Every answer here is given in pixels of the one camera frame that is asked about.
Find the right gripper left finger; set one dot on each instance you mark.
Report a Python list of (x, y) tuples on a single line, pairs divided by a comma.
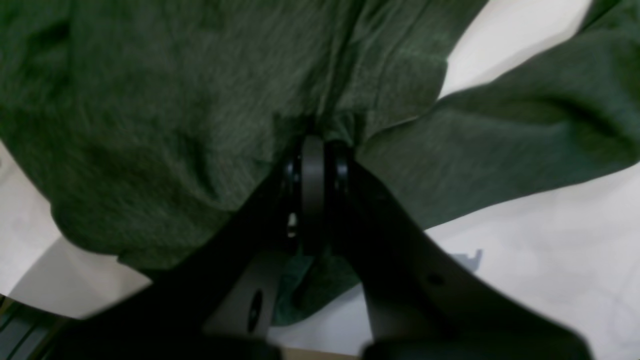
[(219, 303)]

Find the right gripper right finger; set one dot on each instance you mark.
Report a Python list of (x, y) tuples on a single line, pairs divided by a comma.
[(421, 303)]

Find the dark green t-shirt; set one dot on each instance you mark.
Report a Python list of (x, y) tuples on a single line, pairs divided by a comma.
[(146, 124)]

